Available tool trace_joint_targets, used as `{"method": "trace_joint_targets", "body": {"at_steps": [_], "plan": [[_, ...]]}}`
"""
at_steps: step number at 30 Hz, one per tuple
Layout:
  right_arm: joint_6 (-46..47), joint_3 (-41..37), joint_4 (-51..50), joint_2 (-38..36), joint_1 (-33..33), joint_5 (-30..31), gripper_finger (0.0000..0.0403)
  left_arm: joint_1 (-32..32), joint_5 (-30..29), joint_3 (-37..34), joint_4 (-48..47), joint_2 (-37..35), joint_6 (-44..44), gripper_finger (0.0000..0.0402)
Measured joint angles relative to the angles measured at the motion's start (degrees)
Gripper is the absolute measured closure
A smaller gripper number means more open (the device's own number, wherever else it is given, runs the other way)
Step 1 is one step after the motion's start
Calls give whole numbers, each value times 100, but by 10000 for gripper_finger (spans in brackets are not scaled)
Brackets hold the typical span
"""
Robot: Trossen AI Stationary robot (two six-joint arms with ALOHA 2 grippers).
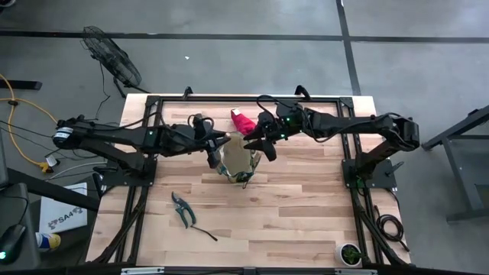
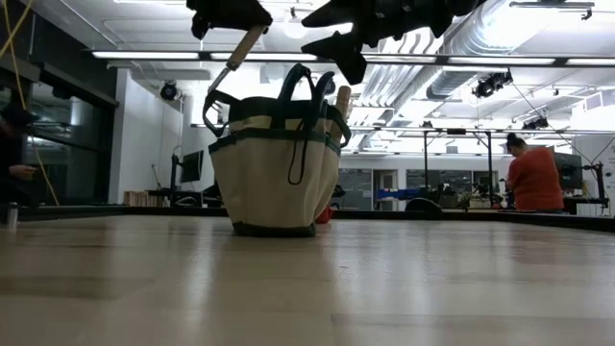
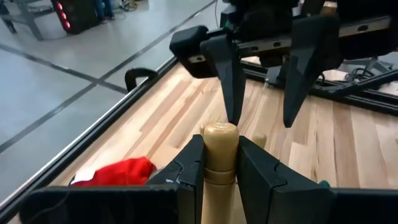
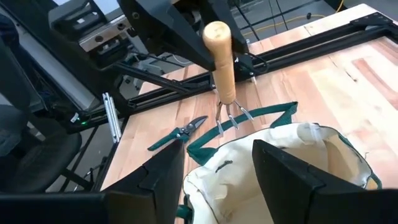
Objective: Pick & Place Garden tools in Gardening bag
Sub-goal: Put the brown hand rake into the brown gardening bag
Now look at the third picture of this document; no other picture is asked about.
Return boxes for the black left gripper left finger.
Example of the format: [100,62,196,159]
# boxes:
[19,133,206,224]

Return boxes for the red gardening glove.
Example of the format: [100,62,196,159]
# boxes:
[70,156,158,187]

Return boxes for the black diagonal frame strut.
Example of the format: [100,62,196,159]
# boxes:
[323,70,398,96]

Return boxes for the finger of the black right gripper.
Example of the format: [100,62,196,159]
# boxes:
[282,14,343,129]
[200,33,247,126]

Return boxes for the wooden handle metal trowel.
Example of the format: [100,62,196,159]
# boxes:
[200,122,241,224]

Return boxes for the person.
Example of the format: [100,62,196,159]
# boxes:
[94,0,115,24]

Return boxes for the black chair back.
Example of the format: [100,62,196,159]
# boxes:
[124,67,159,93]

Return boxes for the black box red lights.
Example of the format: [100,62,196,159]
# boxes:
[50,0,101,35]

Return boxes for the grey metal stand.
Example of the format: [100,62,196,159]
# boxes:
[0,0,55,41]

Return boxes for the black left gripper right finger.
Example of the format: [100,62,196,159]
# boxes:
[236,135,398,224]

